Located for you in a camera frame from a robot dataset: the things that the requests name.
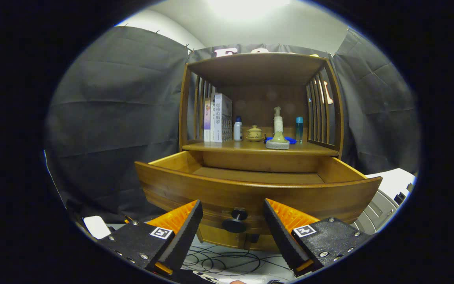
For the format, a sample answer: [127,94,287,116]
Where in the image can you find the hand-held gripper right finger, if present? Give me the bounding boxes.
[263,198,374,278]

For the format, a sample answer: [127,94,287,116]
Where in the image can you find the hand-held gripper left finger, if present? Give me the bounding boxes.
[97,200,204,277]

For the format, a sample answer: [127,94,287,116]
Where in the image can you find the brown wooden drawer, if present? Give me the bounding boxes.
[134,150,383,236]

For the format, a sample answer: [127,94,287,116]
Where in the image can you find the green handled scrubbing brush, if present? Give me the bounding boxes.
[266,130,290,150]

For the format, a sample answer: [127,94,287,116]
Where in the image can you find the brown wooden countertop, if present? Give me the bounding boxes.
[182,138,339,156]

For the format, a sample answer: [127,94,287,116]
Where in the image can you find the brown wooden cabinet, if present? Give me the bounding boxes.
[179,52,344,251]

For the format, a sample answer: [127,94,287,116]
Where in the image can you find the white flat object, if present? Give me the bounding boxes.
[83,215,112,239]

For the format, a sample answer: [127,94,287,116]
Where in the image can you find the folded blue cloth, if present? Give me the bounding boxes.
[264,136,297,144]

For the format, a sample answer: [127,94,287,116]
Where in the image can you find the yellow lidded teacup with saucer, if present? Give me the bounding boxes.
[245,125,264,142]

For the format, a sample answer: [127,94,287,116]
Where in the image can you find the white pump bottle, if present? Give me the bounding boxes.
[273,106,284,135]

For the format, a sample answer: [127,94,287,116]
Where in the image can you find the thin purple book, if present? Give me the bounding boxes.
[204,98,212,142]

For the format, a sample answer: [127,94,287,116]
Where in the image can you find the white storage box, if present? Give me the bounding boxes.
[351,168,417,235]

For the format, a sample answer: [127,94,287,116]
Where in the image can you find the thick white book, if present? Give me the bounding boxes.
[214,93,233,143]

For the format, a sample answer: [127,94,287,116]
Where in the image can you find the black backdrop cloth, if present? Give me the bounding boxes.
[45,26,421,223]

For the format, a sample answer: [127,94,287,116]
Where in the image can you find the black floor cables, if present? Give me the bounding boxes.
[182,244,290,284]

